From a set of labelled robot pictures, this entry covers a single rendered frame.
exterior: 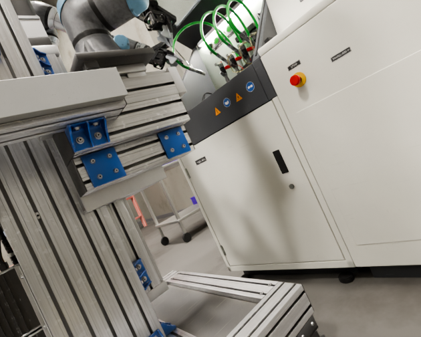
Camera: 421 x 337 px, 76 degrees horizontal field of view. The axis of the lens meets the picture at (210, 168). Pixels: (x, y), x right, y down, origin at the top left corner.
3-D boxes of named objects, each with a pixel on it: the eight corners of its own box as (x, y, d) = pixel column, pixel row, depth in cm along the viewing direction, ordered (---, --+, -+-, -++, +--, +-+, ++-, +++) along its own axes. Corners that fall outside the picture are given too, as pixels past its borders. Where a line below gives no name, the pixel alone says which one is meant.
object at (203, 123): (179, 153, 149) (167, 127, 149) (185, 151, 153) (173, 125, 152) (268, 100, 106) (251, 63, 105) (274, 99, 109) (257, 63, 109)
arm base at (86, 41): (86, 59, 70) (70, 24, 70) (76, 87, 82) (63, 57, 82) (137, 55, 79) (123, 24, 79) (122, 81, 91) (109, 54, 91)
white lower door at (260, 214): (228, 266, 151) (177, 155, 150) (231, 264, 152) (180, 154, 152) (344, 261, 105) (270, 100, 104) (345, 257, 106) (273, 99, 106)
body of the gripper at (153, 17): (148, 33, 123) (136, 8, 123) (162, 33, 129) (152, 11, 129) (156, 21, 117) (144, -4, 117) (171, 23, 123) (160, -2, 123)
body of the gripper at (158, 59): (163, 71, 148) (143, 63, 148) (169, 58, 150) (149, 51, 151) (162, 61, 141) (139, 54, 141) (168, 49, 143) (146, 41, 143)
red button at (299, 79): (291, 91, 95) (285, 77, 95) (295, 89, 97) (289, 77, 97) (304, 83, 91) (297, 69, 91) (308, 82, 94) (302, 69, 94)
